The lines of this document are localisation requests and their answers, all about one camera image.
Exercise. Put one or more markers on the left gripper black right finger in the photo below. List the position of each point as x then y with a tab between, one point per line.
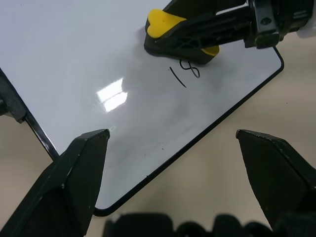
279	177

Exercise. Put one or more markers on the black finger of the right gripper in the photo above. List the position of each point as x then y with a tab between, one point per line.
209	32
209	7

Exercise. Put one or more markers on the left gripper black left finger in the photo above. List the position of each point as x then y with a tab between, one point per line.
69	177

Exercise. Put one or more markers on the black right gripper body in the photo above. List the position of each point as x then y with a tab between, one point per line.
274	19

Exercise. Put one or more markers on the yellow and black eraser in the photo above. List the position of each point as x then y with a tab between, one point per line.
160	22

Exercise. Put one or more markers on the white whiteboard with black frame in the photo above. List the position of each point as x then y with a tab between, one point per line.
74	61

